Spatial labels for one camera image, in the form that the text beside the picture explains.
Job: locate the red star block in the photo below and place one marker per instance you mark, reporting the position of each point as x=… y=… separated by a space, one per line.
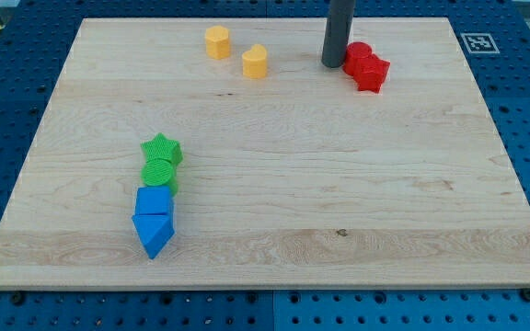
x=370 y=73

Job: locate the red circle block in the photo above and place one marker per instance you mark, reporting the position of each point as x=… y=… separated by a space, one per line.
x=355 y=51

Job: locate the green star block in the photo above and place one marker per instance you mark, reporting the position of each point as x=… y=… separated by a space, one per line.
x=162 y=148

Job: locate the green circle block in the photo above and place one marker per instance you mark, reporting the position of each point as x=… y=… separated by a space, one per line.
x=160 y=172

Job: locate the wooden board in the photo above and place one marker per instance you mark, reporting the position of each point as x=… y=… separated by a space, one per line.
x=289 y=182

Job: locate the yellow heart block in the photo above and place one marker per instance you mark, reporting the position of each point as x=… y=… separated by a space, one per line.
x=255 y=62

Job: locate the blue square block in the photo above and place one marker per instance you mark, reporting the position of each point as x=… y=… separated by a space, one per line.
x=154 y=201

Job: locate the blue triangle block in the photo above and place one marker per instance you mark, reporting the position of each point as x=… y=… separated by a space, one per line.
x=154 y=231

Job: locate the yellow hexagon block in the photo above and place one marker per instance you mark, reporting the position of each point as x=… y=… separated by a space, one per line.
x=217 y=42

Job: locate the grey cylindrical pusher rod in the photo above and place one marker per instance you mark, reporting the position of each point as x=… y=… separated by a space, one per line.
x=337 y=32

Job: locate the white fiducial marker tag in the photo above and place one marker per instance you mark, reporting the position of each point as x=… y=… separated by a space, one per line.
x=479 y=43

